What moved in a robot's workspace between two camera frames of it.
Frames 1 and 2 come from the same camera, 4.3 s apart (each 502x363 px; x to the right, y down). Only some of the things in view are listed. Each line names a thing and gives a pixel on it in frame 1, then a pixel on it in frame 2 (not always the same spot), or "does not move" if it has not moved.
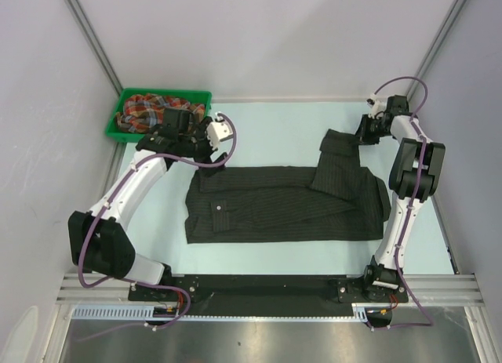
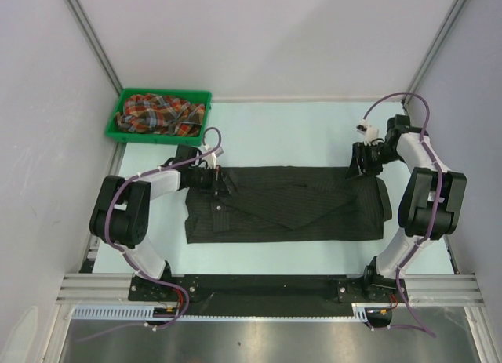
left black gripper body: (198, 147) → (209, 179)
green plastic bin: (114, 132) does not move
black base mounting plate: (260, 295) does not move
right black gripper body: (372, 130) → (372, 155)
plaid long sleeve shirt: (143, 112) does not move
